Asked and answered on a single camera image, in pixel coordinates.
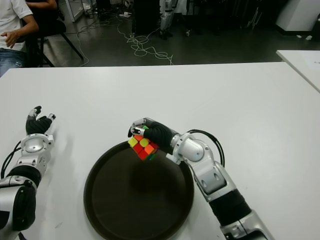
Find black cabinet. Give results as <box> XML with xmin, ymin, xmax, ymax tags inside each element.
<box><xmin>131</xmin><ymin>0</ymin><xmax>161</xmax><ymax>35</ymax></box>

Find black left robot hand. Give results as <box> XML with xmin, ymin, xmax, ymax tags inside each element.
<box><xmin>25</xmin><ymin>105</ymin><xmax>57</xmax><ymax>136</ymax></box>

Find silver humanoid robot legs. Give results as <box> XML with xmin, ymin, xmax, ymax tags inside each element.
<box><xmin>159</xmin><ymin>0</ymin><xmax>176</xmax><ymax>40</ymax></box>

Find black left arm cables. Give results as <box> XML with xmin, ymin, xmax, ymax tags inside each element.
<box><xmin>0</xmin><ymin>141</ymin><xmax>23</xmax><ymax>180</ymax></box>

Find white machine housing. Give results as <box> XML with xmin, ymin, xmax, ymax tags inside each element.
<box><xmin>274</xmin><ymin>0</ymin><xmax>320</xmax><ymax>32</ymax></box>

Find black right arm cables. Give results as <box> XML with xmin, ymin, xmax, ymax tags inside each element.
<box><xmin>187</xmin><ymin>128</ymin><xmax>225</xmax><ymax>169</ymax></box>

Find black chair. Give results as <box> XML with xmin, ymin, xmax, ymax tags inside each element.
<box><xmin>14</xmin><ymin>17</ymin><xmax>85</xmax><ymax>68</ymax></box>

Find tangled white floor cable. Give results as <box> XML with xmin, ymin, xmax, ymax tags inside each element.
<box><xmin>117</xmin><ymin>18</ymin><xmax>174</xmax><ymax>66</ymax></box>

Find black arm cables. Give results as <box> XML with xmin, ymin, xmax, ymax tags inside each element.
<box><xmin>187</xmin><ymin>128</ymin><xmax>225</xmax><ymax>169</ymax></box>
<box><xmin>0</xmin><ymin>141</ymin><xmax>23</xmax><ymax>180</ymax></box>

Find white side table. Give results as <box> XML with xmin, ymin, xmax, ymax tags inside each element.
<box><xmin>275</xmin><ymin>49</ymin><xmax>320</xmax><ymax>93</ymax></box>

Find person in white shirt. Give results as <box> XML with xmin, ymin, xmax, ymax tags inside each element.
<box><xmin>0</xmin><ymin>0</ymin><xmax>40</xmax><ymax>76</ymax></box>

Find thin white floor cable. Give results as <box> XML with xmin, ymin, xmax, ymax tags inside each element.
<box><xmin>74</xmin><ymin>21</ymin><xmax>111</xmax><ymax>66</ymax></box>

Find white cabinet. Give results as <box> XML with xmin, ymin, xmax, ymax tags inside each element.
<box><xmin>58</xmin><ymin>0</ymin><xmax>85</xmax><ymax>23</ymax></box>

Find person in black shirt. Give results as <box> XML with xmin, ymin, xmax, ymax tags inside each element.
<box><xmin>25</xmin><ymin>0</ymin><xmax>67</xmax><ymax>36</ymax></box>

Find multicoloured Rubik's cube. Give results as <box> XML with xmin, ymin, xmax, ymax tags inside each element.
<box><xmin>127</xmin><ymin>126</ymin><xmax>160</xmax><ymax>161</ymax></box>

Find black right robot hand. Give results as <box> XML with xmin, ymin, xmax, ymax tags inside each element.
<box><xmin>127</xmin><ymin>117</ymin><xmax>179</xmax><ymax>155</ymax></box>

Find dark brown round plate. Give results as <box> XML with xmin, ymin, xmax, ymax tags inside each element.
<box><xmin>83</xmin><ymin>138</ymin><xmax>195</xmax><ymax>240</ymax></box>

